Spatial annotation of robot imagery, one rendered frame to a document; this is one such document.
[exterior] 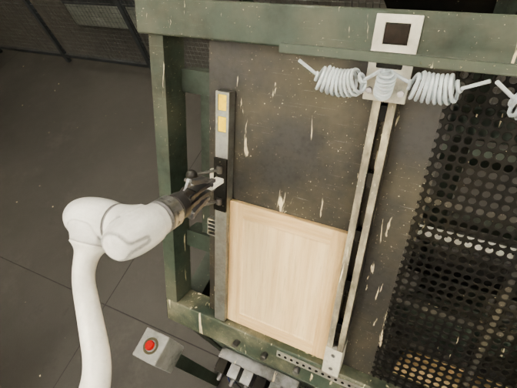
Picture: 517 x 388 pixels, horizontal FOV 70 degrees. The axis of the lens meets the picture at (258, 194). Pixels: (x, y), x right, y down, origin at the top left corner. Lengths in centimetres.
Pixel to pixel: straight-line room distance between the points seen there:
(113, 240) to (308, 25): 69
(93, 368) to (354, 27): 98
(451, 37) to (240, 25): 51
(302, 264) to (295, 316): 24
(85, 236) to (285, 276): 72
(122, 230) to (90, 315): 23
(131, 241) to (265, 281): 70
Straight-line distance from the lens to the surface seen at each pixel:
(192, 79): 135
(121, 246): 87
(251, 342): 163
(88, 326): 99
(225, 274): 149
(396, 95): 96
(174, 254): 159
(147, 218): 90
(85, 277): 102
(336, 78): 88
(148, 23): 127
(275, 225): 129
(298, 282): 138
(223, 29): 111
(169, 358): 177
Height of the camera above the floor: 243
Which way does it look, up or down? 54 degrees down
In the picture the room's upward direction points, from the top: 19 degrees counter-clockwise
